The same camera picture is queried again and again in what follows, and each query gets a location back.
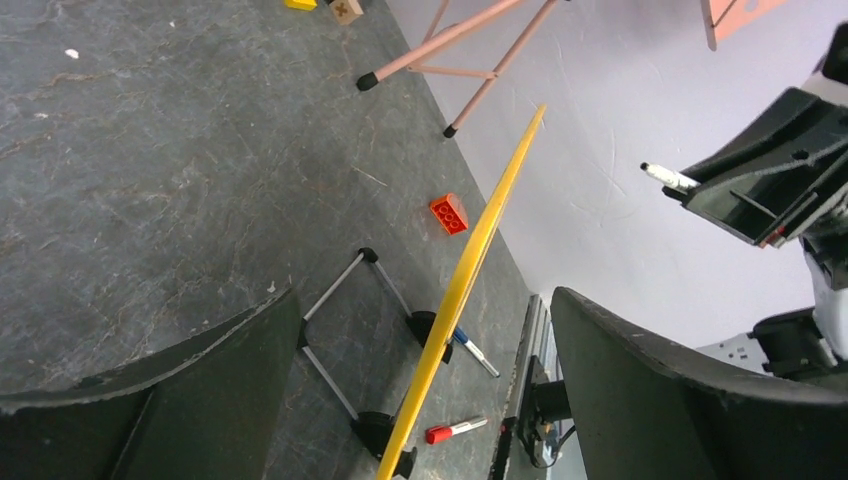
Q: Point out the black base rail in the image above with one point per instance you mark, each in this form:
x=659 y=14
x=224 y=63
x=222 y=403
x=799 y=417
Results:
x=536 y=422

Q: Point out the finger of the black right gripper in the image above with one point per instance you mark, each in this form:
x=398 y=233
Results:
x=768 y=208
x=796 y=146

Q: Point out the orange framed whiteboard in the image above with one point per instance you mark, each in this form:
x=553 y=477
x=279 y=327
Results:
x=454 y=300

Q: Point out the pink tripod stand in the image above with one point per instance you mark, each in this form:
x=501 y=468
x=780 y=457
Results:
x=476 y=40

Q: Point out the pink perforated tray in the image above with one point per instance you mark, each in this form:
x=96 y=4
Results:
x=722 y=18

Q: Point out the red whiteboard marker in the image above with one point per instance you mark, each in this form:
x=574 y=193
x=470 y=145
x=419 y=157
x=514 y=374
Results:
x=441 y=433

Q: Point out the blue whiteboard marker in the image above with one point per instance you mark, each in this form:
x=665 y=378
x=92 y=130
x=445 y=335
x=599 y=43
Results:
x=462 y=338

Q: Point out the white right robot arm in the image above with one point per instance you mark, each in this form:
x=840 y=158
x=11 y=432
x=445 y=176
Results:
x=811 y=342

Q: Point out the yellow block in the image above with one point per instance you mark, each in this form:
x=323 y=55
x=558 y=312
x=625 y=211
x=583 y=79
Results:
x=301 y=5

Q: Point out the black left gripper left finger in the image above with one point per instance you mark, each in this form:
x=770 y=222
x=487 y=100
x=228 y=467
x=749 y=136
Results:
x=204 y=408

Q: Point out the black whiteboard marker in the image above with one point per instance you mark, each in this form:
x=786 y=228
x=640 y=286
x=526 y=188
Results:
x=671 y=179

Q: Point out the orange lego brick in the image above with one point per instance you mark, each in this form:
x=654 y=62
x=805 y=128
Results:
x=450 y=213

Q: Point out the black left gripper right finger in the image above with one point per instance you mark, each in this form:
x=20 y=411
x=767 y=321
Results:
x=646 y=407

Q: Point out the whiteboard wire stand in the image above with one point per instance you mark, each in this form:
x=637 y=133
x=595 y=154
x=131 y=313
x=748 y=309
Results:
x=359 y=335

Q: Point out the beige wooden block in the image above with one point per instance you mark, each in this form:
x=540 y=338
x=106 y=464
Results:
x=346 y=12

